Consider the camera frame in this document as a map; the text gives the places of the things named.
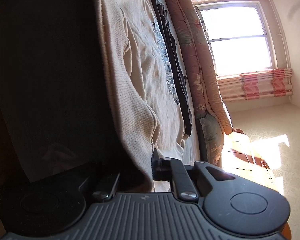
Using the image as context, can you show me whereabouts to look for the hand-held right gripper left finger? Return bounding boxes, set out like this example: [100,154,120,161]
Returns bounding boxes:
[77,172,122,202]

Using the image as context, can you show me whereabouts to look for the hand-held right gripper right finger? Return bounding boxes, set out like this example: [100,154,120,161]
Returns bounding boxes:
[151,149,237,202]

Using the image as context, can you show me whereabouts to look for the cream and black raglan sweatshirt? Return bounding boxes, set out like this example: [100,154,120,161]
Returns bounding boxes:
[94,0,194,193]

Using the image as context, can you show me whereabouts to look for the blue-green printed pillow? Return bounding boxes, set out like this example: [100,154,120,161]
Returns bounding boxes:
[199,116,225,167]

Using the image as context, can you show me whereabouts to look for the wooden headboard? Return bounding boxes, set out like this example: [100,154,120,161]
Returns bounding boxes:
[222,130,284,195]

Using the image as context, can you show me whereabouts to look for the pink floral quilt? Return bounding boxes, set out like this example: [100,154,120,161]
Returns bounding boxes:
[157,0,233,134]

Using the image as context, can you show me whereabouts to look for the bed with blue floral sheet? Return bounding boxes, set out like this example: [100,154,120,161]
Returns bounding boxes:
[0,0,208,193]

